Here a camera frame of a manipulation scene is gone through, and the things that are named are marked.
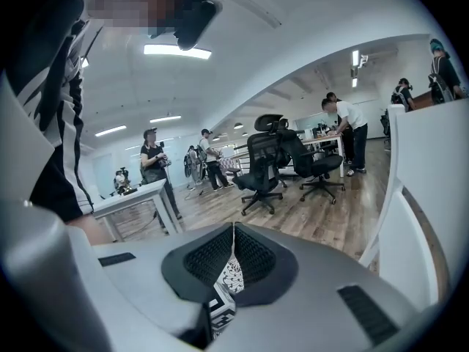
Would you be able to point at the white wooden chair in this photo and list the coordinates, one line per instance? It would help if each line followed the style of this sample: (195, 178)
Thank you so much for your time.
(421, 160)

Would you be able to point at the floral white cushion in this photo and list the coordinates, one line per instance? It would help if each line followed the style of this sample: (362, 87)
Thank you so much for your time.
(232, 275)

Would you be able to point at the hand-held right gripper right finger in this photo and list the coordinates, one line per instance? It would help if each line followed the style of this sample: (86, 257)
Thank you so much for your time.
(322, 299)

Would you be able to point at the person's black printed shirt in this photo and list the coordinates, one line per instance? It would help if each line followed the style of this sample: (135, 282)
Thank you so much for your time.
(55, 185)

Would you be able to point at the person's head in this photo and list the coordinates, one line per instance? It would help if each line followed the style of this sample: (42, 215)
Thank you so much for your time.
(128, 2)

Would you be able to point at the black metal railing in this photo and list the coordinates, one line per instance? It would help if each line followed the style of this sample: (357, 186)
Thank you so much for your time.
(242, 148)

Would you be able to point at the checkered cloth table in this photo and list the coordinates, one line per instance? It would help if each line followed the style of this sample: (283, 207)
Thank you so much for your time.
(229, 163)

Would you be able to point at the person's right forearm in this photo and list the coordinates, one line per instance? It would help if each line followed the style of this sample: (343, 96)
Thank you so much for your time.
(91, 229)

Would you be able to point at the white rectangular table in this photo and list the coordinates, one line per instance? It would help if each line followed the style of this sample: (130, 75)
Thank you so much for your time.
(128, 200)

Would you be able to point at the long ceiling light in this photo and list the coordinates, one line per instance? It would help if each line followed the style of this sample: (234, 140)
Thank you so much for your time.
(177, 51)
(110, 131)
(165, 119)

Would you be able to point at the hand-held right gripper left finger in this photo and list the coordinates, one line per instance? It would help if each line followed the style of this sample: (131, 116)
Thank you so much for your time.
(146, 288)

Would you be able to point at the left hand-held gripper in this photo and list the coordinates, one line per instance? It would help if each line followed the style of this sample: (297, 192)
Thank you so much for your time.
(221, 317)

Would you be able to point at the black head-mounted camera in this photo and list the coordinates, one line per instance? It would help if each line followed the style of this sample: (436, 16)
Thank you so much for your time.
(198, 24)

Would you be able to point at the wood-top white desk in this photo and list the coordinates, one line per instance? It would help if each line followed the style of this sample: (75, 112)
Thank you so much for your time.
(341, 160)

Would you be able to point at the black mesh office chair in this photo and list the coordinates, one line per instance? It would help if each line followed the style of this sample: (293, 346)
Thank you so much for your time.
(262, 156)
(322, 163)

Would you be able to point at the brown wooden counter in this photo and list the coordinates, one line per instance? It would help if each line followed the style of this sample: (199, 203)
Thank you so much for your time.
(423, 101)

